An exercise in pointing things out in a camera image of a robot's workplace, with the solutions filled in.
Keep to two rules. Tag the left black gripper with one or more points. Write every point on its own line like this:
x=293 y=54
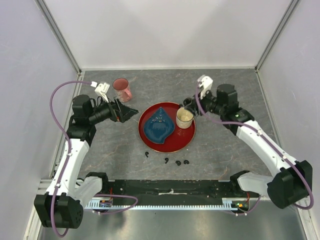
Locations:
x=116 y=109

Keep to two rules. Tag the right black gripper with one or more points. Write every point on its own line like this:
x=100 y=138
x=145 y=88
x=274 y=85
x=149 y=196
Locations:
x=193 y=105

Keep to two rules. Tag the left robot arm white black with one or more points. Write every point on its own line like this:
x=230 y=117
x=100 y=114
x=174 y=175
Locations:
x=62 y=205

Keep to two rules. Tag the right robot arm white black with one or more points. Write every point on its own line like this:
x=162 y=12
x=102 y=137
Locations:
x=290 y=180

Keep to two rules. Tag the beige ceramic cup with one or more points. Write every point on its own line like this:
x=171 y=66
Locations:
x=184 y=118

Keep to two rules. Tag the pink floral mug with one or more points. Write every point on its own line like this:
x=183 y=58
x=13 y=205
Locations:
x=122 y=89

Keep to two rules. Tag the blue shell-shaped dish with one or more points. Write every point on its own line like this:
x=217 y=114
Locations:
x=159 y=126

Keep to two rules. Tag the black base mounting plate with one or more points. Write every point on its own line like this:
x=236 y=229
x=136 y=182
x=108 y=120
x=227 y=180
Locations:
x=175 y=192

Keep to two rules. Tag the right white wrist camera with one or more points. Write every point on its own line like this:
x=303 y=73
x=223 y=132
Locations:
x=204 y=84

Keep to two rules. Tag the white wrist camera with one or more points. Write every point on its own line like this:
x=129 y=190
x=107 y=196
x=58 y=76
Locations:
x=101 y=89
x=204 y=84

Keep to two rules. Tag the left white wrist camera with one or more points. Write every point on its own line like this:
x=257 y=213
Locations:
x=101 y=89

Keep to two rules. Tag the slotted grey cable duct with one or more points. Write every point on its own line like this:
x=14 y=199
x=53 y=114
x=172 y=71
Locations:
x=96 y=204

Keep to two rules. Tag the left aluminium frame post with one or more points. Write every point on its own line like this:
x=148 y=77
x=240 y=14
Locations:
x=58 y=34

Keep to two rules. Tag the aluminium frame post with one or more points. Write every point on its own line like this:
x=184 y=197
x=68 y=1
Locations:
x=277 y=33
x=58 y=34

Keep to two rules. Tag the right aluminium frame post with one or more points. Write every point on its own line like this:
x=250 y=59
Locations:
x=277 y=33

